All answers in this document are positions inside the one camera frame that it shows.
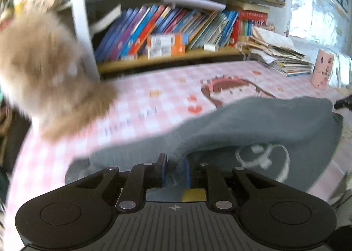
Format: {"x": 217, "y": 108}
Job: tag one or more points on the row of colourful books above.
{"x": 128, "y": 33}

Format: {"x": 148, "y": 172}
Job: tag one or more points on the white lamp bar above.
{"x": 199, "y": 4}

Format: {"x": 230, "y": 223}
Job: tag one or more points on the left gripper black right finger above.
{"x": 271, "y": 215}

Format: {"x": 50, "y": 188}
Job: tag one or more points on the white charger block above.
{"x": 210, "y": 47}

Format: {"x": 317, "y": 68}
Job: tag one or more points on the white orange box upper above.
{"x": 161, "y": 40}

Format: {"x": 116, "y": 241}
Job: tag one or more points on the white orange box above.
{"x": 165, "y": 51}
{"x": 161, "y": 40}

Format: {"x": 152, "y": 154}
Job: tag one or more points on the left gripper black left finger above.
{"x": 77, "y": 214}

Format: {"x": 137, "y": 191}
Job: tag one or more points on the grey sweatshirt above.
{"x": 290, "y": 141}

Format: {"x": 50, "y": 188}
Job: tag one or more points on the stack of papers and notebooks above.
{"x": 276, "y": 51}

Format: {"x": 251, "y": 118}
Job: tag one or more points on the pink checked table mat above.
{"x": 147, "y": 104}

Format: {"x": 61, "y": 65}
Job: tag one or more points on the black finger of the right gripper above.
{"x": 343, "y": 103}

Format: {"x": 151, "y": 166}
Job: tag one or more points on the fluffy tan plush toy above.
{"x": 43, "y": 76}

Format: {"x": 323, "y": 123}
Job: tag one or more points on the white orange box lower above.
{"x": 165, "y": 51}

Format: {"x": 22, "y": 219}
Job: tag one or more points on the white and wood bookshelf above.
{"x": 170, "y": 58}

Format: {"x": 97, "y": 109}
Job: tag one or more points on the small red white box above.
{"x": 129, "y": 57}

